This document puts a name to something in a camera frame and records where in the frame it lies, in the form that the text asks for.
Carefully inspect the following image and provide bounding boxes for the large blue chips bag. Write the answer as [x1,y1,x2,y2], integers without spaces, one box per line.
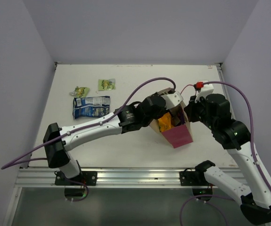
[72,96,110,120]

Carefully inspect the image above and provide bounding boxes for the purple Fox's candy bag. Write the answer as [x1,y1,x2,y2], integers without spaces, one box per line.
[177,108,186,126]

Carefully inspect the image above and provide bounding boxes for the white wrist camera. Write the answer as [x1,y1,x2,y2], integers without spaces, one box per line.
[161,91,183,110]
[194,80,214,103]

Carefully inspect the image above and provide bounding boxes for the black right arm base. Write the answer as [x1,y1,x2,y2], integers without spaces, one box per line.
[179,168,207,186]

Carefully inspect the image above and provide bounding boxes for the orange mango gummy bag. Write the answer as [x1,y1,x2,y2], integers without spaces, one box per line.
[157,112,174,132]

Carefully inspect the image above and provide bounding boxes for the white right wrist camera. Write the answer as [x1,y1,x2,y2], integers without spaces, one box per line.
[194,80,214,103]

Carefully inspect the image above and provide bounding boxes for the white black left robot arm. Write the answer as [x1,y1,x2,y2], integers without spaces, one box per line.
[43,93,167,185]

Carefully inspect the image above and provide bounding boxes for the cream pink paper cake bag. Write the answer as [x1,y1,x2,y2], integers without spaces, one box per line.
[149,88,193,148]

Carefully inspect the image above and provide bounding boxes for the green Himalaya candy packet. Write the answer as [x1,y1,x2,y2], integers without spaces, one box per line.
[98,79,115,91]

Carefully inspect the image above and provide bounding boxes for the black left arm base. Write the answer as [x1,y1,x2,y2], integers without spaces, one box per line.
[54,170,98,186]

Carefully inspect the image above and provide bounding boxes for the aluminium front mounting rail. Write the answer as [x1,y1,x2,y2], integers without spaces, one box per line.
[15,167,242,188]

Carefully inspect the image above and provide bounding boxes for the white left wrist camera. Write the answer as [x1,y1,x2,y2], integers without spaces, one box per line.
[161,91,183,110]

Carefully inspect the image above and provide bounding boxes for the aluminium table edge rail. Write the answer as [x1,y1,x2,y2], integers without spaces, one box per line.
[215,63,236,119]

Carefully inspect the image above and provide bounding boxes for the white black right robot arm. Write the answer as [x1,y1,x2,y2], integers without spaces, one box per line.
[184,94,271,226]

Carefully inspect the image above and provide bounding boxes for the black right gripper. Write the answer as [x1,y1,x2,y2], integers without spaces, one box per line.
[184,94,217,130]

